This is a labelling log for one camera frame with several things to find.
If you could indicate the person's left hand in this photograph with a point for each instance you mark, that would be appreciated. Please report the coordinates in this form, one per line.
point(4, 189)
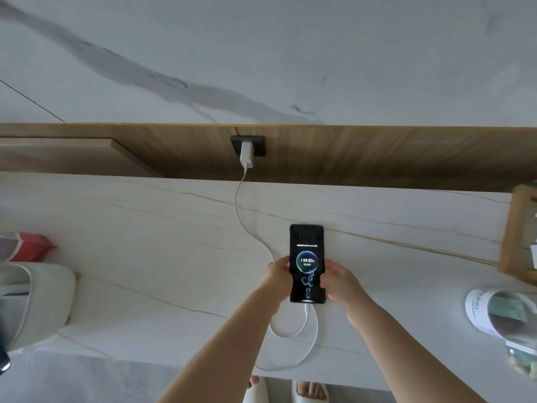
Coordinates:
point(275, 277)

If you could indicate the person's right hand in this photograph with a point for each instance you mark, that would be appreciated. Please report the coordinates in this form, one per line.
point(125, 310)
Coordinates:
point(346, 287)

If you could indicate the person's right fingers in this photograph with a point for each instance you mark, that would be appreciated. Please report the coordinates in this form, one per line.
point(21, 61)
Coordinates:
point(329, 283)

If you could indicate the person's left thumb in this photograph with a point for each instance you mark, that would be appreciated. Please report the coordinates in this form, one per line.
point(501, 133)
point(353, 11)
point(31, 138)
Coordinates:
point(284, 261)

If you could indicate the black smartphone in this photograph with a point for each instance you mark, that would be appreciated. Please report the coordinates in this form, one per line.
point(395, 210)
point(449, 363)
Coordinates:
point(307, 247)

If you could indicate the person's right forearm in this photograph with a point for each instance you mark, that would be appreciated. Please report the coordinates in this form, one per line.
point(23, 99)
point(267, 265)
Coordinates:
point(402, 356)

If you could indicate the person's left forearm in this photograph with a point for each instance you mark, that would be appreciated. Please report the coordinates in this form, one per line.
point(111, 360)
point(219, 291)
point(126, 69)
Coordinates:
point(226, 352)

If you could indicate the cream right slipper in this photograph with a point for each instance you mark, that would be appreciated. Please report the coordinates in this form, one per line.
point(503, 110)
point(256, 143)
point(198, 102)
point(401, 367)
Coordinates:
point(310, 393)

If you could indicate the cream slipper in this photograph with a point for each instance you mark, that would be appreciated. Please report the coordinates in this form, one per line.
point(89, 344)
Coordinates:
point(310, 393)
point(256, 390)

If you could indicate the white charger adapter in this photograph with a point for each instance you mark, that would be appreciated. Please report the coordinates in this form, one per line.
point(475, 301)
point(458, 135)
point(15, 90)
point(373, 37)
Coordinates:
point(246, 154)

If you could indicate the cream left slipper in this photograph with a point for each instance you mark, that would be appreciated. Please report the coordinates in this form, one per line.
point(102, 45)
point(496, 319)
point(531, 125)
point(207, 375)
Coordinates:
point(256, 390)

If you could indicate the glass jar with white label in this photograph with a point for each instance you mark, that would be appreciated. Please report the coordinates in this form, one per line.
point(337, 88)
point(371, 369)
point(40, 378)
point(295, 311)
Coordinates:
point(495, 312)

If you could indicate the wooden shelf board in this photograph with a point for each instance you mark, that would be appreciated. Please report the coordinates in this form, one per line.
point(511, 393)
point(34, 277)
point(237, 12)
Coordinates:
point(63, 157)

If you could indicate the red snack packet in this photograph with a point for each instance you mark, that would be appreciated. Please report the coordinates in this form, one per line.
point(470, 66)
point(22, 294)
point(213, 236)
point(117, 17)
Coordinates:
point(31, 246)

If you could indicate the dark glossy object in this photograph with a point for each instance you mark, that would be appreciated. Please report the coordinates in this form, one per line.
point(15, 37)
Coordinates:
point(3, 356)

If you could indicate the black wall socket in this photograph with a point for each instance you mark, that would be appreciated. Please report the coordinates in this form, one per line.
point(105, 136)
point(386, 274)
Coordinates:
point(259, 146)

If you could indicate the wooden wall panel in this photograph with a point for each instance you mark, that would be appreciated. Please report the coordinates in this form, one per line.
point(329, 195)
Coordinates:
point(377, 157)

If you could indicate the wooden box frame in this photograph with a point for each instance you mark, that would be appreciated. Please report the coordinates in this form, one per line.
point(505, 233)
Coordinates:
point(514, 234)

